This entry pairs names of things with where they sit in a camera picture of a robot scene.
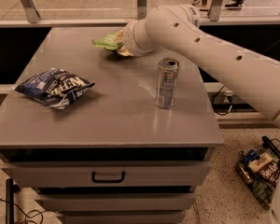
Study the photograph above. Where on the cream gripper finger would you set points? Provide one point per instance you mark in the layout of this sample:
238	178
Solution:
119	36
123	51

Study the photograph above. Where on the green rice chip bag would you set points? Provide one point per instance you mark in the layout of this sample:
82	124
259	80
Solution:
107	42

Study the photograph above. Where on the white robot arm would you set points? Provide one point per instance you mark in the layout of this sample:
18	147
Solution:
253	77

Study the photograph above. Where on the blue chip bag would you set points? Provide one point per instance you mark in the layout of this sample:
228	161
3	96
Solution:
54	88

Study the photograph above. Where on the brown snack bag in basket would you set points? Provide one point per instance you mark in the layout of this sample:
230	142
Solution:
265	168

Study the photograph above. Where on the silver drink can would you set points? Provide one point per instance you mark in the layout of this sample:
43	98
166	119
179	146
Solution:
168	69

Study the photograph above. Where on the grey drawer cabinet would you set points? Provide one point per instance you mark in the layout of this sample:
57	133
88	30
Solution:
115	126

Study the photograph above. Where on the metal railing frame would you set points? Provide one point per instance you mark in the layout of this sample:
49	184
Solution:
84	13

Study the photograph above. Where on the black drawer handle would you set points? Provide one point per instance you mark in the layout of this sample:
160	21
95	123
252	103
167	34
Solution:
107	178

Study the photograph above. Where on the black stand post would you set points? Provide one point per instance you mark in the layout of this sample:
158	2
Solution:
10	202

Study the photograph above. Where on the black wire basket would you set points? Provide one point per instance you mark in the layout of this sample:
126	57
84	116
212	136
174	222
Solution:
262	190

